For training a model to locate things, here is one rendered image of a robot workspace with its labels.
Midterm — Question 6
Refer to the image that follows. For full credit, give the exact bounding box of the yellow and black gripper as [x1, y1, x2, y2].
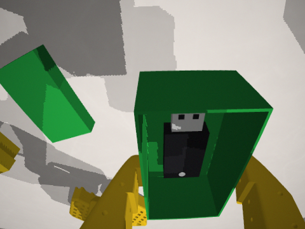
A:
[80, 155, 305, 229]

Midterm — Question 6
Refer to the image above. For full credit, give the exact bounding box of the black usb stick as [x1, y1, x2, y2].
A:
[163, 113, 210, 178]

